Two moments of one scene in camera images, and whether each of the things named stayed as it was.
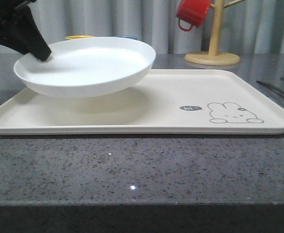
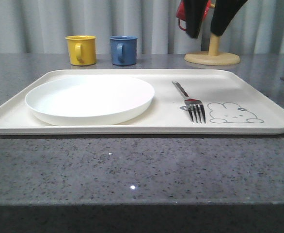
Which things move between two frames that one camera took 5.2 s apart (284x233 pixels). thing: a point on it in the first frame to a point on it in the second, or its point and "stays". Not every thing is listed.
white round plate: [88, 68] to [89, 100]
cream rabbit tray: [167, 102] stays
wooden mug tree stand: [213, 57] stays
